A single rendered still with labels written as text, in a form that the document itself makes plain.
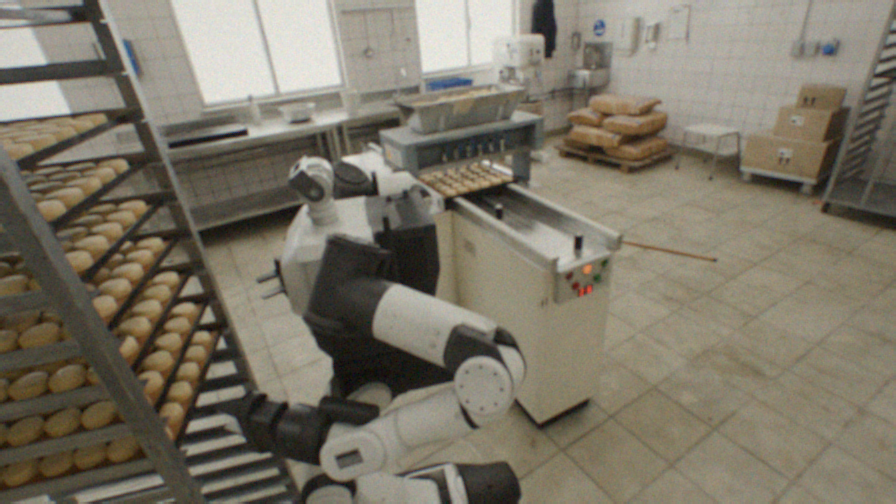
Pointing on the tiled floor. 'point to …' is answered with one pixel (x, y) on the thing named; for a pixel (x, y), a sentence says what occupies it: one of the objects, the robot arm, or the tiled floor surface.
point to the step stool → (713, 143)
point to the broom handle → (670, 250)
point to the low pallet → (615, 157)
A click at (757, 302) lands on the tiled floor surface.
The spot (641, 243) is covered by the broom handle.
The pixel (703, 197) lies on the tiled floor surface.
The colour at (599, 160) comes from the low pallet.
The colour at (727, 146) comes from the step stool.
